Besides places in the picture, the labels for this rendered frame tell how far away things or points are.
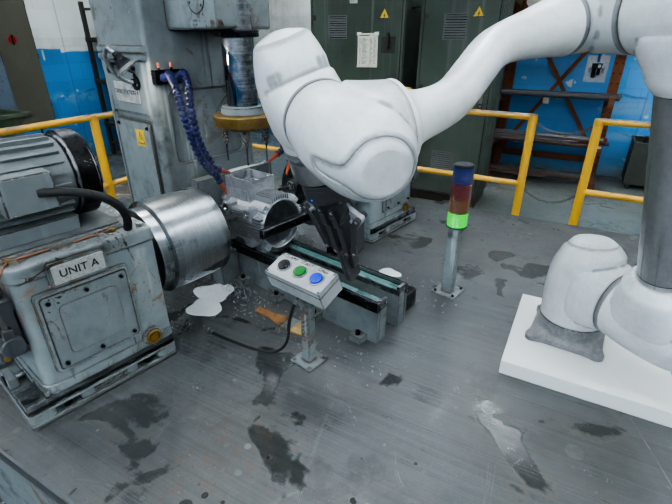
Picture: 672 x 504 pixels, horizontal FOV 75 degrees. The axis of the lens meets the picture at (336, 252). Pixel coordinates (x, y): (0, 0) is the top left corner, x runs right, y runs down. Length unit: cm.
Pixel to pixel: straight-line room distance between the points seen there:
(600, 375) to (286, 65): 98
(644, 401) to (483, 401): 33
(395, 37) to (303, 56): 398
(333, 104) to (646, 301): 76
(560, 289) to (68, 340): 111
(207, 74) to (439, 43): 312
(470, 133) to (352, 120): 396
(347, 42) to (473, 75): 417
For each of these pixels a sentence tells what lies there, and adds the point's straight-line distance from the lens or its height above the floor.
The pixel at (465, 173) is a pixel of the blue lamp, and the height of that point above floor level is 120.
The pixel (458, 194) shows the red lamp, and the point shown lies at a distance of 131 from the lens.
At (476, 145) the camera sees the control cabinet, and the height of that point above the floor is 61.
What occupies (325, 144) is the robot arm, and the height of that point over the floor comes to 145.
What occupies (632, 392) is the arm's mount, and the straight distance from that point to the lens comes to 121.
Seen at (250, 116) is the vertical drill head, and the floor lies 133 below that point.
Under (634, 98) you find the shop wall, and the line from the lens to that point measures 618.
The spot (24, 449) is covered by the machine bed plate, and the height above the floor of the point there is 80.
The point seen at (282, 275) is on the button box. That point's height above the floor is 106.
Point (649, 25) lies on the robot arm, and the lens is 83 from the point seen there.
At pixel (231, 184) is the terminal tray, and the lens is 145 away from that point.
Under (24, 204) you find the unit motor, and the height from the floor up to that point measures 126.
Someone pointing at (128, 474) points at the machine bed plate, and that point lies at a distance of 101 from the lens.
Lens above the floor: 155
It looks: 26 degrees down
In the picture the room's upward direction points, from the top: straight up
